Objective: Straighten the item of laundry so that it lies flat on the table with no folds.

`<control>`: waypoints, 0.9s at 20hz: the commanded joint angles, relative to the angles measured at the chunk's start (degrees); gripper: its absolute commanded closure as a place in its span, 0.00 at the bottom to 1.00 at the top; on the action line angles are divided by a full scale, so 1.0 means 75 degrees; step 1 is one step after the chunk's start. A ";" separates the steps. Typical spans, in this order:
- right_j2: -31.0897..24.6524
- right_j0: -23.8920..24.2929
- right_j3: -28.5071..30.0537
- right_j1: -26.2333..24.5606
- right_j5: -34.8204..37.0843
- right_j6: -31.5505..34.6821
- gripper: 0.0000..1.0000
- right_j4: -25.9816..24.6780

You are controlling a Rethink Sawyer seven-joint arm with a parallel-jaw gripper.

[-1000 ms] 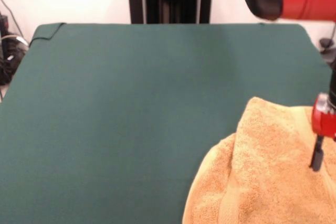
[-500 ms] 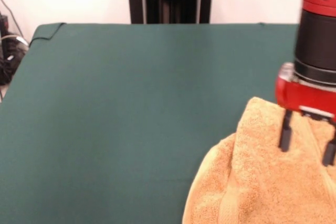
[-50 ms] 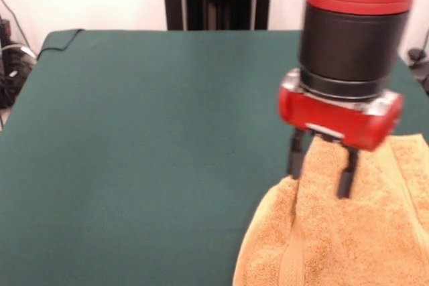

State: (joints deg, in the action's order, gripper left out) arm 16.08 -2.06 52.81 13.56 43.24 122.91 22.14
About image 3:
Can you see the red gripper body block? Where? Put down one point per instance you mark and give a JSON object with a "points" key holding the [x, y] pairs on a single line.
{"points": [[335, 120]]}

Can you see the black and red power strip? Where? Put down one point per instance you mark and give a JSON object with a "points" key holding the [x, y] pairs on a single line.
{"points": [[5, 28]]}

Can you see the dark green tablecloth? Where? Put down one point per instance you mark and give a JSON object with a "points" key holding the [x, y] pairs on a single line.
{"points": [[134, 148]]}

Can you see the black power adapter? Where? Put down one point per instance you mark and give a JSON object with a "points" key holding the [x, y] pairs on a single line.
{"points": [[415, 54]]}

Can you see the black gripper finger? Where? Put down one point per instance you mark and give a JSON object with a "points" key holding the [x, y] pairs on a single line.
{"points": [[346, 183], [296, 162]]}

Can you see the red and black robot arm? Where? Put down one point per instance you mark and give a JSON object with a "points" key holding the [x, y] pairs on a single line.
{"points": [[352, 41]]}

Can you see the tan terry towel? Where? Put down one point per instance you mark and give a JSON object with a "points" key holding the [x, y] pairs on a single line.
{"points": [[335, 239]]}

